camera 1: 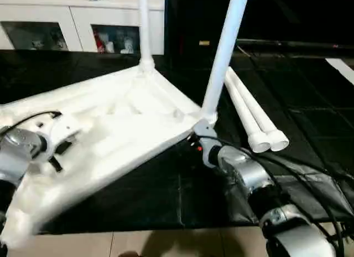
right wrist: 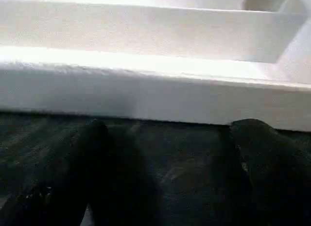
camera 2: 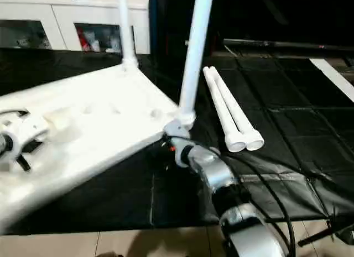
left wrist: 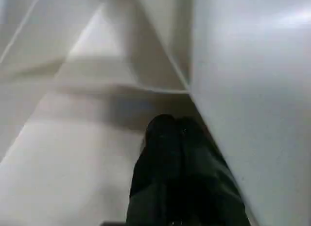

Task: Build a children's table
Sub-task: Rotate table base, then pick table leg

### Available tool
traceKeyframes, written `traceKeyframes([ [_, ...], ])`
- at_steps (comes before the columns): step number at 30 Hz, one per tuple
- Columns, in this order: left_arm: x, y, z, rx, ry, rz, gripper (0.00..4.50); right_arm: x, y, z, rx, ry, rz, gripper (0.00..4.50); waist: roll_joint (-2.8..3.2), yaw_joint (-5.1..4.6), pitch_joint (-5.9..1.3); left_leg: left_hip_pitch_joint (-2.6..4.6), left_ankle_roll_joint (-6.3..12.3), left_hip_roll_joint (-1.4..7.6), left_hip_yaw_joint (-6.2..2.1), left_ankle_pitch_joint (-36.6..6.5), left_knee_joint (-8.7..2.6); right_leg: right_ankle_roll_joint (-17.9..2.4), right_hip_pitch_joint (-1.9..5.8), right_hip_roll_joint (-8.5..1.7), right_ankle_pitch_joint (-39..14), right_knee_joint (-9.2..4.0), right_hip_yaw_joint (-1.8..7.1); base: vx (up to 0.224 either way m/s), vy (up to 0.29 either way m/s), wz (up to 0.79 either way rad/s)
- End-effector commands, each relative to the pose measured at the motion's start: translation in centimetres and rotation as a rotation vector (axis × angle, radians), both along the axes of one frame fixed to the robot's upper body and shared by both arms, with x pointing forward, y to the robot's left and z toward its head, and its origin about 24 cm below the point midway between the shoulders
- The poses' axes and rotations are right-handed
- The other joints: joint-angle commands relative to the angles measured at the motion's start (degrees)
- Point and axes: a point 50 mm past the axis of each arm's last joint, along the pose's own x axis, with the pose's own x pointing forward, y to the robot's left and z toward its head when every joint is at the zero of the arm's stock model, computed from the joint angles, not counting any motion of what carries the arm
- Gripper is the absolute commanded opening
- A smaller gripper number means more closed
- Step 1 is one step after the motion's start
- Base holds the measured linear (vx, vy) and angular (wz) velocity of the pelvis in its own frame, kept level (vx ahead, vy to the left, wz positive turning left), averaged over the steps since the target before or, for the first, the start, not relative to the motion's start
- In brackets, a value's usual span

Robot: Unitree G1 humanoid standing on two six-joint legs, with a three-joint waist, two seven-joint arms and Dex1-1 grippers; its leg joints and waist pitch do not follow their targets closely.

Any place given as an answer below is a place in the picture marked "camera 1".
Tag white plastic table leg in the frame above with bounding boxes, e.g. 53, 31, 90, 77
228, 67, 291, 153
200, 0, 252, 124
137, 0, 155, 73
223, 70, 274, 155

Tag black mat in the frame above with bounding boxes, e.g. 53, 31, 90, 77
0, 49, 354, 236

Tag black box gold label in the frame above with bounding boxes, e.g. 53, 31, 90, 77
162, 0, 239, 59

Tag white cabinet glass doors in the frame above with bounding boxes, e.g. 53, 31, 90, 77
0, 0, 166, 56

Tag white flat board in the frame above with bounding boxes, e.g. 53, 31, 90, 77
324, 57, 354, 86

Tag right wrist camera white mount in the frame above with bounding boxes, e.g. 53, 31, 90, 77
191, 118, 220, 170

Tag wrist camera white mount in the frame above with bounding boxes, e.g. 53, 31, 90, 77
191, 118, 220, 170
40, 112, 84, 161

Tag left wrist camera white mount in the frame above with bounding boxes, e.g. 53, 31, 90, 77
40, 112, 84, 161

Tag black left camera cable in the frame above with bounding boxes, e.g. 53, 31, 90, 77
0, 109, 63, 137

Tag silver metal rail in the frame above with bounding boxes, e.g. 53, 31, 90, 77
236, 38, 354, 50

